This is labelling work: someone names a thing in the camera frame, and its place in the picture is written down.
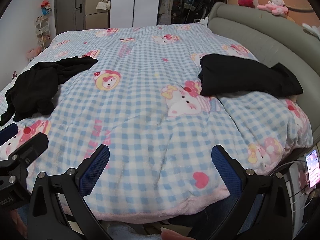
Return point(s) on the white bag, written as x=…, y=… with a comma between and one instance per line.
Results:
x=103, y=5

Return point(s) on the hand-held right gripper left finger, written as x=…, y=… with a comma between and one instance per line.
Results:
x=95, y=171

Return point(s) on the pink white plush toy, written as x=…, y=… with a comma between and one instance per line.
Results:
x=273, y=5

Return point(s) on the blue checkered printed blanket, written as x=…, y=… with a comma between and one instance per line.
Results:
x=140, y=100

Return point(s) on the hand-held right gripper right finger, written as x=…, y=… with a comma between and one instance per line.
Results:
x=225, y=171

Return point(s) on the pink plush phone holder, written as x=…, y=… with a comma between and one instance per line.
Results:
x=303, y=180

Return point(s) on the person's right hand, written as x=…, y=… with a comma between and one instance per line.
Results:
x=175, y=235

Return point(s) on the grey brown door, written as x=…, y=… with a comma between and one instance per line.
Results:
x=67, y=7

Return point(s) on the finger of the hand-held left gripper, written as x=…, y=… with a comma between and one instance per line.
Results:
x=32, y=146
x=8, y=133

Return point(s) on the pink cloth bundle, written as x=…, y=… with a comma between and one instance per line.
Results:
x=34, y=53

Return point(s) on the person's dark pants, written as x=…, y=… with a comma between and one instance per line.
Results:
x=200, y=212

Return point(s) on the folded black garment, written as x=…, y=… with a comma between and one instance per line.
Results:
x=237, y=77

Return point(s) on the open closet with clothes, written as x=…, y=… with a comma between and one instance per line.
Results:
x=180, y=2

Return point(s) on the grey padded bed headboard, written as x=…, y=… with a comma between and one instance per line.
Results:
x=250, y=30

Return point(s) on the smartphone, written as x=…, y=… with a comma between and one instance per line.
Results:
x=313, y=167

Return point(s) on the white bedside cabinet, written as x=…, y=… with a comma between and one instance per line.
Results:
x=292, y=205

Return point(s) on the red and blue plush toy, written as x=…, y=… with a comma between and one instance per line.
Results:
x=46, y=7

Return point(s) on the white wardrobe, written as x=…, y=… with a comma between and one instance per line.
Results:
x=125, y=2

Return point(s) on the black zip fleece jacket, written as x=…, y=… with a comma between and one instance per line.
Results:
x=35, y=87

